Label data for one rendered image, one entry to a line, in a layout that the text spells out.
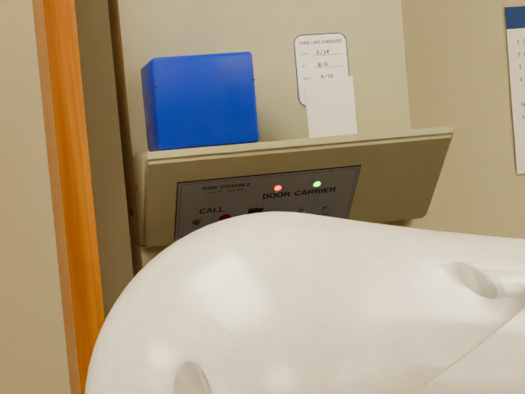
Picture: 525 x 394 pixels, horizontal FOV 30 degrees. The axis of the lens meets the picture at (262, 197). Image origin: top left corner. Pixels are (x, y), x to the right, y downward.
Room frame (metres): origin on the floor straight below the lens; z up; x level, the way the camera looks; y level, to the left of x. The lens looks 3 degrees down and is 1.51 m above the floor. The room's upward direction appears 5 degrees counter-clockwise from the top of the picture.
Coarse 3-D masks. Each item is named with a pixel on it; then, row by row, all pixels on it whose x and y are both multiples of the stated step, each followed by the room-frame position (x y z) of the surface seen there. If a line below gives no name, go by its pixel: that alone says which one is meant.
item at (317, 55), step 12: (300, 36) 1.09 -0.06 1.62; (312, 36) 1.10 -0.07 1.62; (324, 36) 1.10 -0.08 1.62; (336, 36) 1.10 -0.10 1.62; (300, 48) 1.09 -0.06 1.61; (312, 48) 1.10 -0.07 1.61; (324, 48) 1.10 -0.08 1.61; (336, 48) 1.10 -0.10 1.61; (300, 60) 1.09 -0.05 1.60; (312, 60) 1.10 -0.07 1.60; (324, 60) 1.10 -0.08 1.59; (336, 60) 1.10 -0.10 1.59; (300, 72) 1.09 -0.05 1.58; (312, 72) 1.09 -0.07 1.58; (324, 72) 1.10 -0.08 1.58; (336, 72) 1.10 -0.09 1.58; (348, 72) 1.10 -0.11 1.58; (300, 84) 1.09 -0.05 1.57; (300, 96) 1.09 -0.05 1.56
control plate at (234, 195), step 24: (336, 168) 1.00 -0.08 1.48; (192, 192) 0.98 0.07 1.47; (216, 192) 0.99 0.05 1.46; (240, 192) 0.99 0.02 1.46; (264, 192) 1.00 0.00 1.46; (288, 192) 1.01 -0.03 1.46; (312, 192) 1.02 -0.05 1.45; (336, 192) 1.03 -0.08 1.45; (192, 216) 1.00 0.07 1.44; (216, 216) 1.01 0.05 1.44; (336, 216) 1.06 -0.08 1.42
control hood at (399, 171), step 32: (448, 128) 1.01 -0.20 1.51; (160, 160) 0.94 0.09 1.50; (192, 160) 0.95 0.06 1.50; (224, 160) 0.96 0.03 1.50; (256, 160) 0.97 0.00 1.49; (288, 160) 0.98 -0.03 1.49; (320, 160) 0.99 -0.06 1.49; (352, 160) 1.00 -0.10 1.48; (384, 160) 1.01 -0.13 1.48; (416, 160) 1.02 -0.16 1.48; (160, 192) 0.97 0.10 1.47; (384, 192) 1.05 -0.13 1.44; (416, 192) 1.06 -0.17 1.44; (160, 224) 1.00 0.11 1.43
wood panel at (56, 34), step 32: (32, 0) 1.39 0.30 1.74; (64, 0) 0.95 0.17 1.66; (64, 32) 0.95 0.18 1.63; (64, 64) 0.94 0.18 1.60; (64, 96) 0.94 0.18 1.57; (64, 128) 0.94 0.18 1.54; (64, 160) 0.94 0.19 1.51; (64, 192) 0.94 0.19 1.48; (64, 224) 0.95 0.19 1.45; (64, 256) 1.06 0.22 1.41; (96, 256) 0.95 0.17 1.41; (64, 288) 1.19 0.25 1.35; (96, 288) 0.95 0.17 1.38; (64, 320) 1.36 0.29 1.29; (96, 320) 0.95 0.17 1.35
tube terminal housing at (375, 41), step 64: (128, 0) 1.05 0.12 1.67; (192, 0) 1.07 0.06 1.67; (256, 0) 1.08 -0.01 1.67; (320, 0) 1.10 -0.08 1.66; (384, 0) 1.12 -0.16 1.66; (128, 64) 1.05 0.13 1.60; (256, 64) 1.08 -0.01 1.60; (384, 64) 1.11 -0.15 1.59; (128, 128) 1.06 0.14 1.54; (384, 128) 1.11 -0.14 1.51; (128, 192) 1.12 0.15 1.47
